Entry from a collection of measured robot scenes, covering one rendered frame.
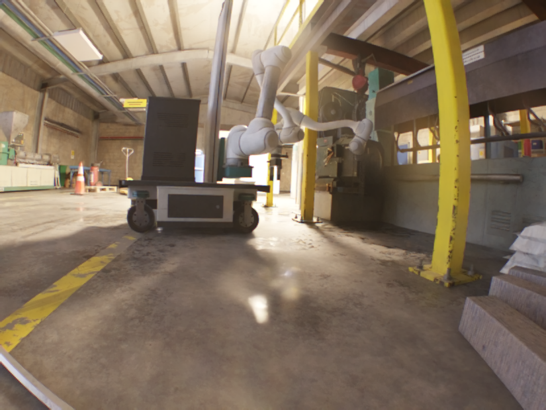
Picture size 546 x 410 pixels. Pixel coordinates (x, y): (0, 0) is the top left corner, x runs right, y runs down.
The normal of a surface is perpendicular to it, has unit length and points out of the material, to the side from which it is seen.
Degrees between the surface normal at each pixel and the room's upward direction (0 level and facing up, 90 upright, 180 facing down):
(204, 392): 0
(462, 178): 90
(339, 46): 90
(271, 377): 0
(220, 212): 90
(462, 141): 90
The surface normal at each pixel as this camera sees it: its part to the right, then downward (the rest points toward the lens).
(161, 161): 0.35, 0.08
